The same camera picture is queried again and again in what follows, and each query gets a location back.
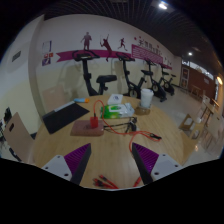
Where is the grey wall sign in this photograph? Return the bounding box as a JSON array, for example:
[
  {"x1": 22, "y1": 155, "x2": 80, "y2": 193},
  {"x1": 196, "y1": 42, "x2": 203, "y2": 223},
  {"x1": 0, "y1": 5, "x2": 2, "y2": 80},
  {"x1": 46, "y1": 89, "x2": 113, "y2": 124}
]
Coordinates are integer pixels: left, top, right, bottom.
[{"x1": 11, "y1": 50, "x2": 22, "y2": 63}]

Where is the red charger block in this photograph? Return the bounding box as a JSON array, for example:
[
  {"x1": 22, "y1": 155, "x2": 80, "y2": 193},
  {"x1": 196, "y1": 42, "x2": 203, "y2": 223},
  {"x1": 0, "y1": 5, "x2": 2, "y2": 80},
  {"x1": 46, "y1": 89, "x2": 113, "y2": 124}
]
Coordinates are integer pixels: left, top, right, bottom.
[{"x1": 89, "y1": 115, "x2": 100, "y2": 129}]

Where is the purple and orange wall poster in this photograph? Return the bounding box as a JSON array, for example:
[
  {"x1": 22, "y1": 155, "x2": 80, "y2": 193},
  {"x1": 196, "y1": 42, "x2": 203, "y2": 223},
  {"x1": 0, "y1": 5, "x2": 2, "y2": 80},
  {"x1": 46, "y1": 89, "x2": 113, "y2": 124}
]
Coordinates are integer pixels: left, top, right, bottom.
[{"x1": 41, "y1": 53, "x2": 54, "y2": 67}]

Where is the green wet wipes pack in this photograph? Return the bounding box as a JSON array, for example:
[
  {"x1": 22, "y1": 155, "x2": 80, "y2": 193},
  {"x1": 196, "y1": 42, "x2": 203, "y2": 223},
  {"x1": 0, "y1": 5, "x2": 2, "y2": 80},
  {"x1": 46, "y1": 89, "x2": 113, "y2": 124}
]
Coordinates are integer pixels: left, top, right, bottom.
[{"x1": 100, "y1": 103, "x2": 136, "y2": 120}]

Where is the red charger cable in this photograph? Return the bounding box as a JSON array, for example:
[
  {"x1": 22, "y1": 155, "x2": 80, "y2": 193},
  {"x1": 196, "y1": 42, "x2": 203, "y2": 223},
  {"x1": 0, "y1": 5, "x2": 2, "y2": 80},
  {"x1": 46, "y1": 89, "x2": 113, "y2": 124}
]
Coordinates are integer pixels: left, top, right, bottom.
[{"x1": 92, "y1": 99, "x2": 163, "y2": 154}]

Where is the black cable bundle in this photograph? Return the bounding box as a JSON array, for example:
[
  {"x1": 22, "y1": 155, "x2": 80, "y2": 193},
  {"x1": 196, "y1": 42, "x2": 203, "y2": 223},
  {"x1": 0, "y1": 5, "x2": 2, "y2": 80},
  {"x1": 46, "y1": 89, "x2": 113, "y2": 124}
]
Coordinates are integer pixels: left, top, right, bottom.
[{"x1": 103, "y1": 116, "x2": 139, "y2": 133}]

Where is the black keyboard cover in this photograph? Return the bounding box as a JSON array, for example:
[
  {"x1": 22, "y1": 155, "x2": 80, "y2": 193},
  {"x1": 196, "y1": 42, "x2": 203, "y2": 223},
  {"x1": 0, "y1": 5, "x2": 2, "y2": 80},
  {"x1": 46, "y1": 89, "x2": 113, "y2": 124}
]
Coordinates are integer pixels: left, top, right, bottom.
[{"x1": 42, "y1": 102, "x2": 91, "y2": 135}]

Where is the pale wooden chair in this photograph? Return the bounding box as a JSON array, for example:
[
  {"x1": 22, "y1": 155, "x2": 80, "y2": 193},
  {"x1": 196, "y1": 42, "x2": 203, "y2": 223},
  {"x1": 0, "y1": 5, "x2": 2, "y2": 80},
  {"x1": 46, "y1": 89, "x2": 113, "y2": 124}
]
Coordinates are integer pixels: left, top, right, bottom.
[
  {"x1": 2, "y1": 111, "x2": 36, "y2": 164},
  {"x1": 41, "y1": 87, "x2": 73, "y2": 114}
]

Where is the black exercise bike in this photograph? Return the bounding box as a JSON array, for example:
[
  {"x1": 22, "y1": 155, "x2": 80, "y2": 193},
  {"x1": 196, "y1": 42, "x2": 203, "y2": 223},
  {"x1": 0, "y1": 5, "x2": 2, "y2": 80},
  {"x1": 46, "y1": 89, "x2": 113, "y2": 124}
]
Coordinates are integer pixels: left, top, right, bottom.
[
  {"x1": 72, "y1": 49, "x2": 118, "y2": 97},
  {"x1": 115, "y1": 52, "x2": 148, "y2": 100},
  {"x1": 159, "y1": 63, "x2": 177, "y2": 97},
  {"x1": 143, "y1": 59, "x2": 168, "y2": 103}
]

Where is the blue and orange tube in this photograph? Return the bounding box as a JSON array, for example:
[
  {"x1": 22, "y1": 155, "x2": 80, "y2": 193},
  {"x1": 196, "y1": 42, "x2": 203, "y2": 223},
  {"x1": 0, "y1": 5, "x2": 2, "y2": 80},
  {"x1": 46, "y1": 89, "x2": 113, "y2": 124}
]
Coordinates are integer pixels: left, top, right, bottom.
[{"x1": 73, "y1": 97, "x2": 91, "y2": 104}]

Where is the small white box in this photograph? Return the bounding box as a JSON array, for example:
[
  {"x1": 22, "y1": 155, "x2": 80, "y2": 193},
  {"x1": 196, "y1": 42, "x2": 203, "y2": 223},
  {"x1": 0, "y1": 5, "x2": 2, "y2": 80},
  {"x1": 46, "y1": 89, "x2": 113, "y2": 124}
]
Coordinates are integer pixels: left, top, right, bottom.
[{"x1": 107, "y1": 93, "x2": 124, "y2": 106}]

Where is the white wall poster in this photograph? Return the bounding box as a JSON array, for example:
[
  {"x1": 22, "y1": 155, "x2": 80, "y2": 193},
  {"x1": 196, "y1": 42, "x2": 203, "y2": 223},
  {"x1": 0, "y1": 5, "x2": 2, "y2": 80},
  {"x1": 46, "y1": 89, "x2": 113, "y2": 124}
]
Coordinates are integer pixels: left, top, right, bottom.
[{"x1": 41, "y1": 40, "x2": 53, "y2": 54}]

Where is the brown round coaster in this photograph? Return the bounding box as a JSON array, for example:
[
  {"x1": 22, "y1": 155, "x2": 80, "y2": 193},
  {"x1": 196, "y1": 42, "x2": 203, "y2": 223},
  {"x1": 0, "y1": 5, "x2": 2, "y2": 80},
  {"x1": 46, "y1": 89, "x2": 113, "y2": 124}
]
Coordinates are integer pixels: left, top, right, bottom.
[{"x1": 134, "y1": 104, "x2": 152, "y2": 116}]

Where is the wooden chairs and tables group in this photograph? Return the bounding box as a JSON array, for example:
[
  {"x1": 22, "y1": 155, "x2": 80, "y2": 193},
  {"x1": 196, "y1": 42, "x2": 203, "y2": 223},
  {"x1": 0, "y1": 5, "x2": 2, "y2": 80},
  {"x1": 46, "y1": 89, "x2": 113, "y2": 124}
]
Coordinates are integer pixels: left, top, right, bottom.
[{"x1": 178, "y1": 84, "x2": 224, "y2": 151}]

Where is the white lidded cup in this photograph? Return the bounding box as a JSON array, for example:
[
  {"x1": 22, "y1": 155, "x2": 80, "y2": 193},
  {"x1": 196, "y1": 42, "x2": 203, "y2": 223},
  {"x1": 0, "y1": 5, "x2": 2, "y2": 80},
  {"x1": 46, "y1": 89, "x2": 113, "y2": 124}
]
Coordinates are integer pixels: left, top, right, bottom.
[{"x1": 139, "y1": 88, "x2": 155, "y2": 109}]

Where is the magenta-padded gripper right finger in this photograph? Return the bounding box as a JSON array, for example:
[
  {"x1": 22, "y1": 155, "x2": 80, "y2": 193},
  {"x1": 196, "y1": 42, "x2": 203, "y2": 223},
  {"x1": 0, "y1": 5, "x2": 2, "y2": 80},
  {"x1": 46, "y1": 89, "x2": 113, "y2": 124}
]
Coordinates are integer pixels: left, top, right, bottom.
[{"x1": 131, "y1": 142, "x2": 184, "y2": 186}]

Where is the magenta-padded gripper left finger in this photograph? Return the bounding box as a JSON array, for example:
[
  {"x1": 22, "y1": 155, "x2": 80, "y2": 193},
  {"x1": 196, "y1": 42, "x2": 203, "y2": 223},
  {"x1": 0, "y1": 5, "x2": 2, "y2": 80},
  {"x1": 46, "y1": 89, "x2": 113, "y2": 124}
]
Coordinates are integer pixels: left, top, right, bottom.
[{"x1": 41, "y1": 143, "x2": 92, "y2": 186}]

